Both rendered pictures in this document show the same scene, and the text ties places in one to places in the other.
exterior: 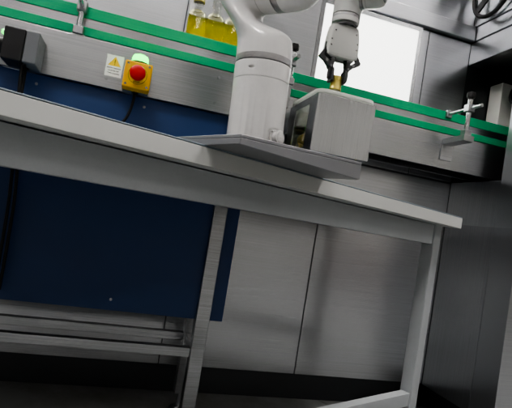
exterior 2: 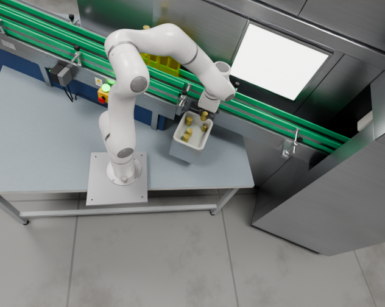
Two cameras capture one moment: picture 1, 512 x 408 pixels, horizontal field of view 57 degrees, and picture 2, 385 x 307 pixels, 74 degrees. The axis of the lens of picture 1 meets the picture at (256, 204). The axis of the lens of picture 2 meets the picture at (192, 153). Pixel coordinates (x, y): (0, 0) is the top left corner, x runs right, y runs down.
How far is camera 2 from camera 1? 165 cm
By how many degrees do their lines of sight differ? 61
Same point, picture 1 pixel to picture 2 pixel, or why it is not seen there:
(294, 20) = (222, 33)
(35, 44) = (61, 80)
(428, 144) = (273, 139)
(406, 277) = (264, 159)
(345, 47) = (208, 106)
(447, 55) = (353, 72)
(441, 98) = (329, 97)
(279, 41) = (117, 160)
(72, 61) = (82, 77)
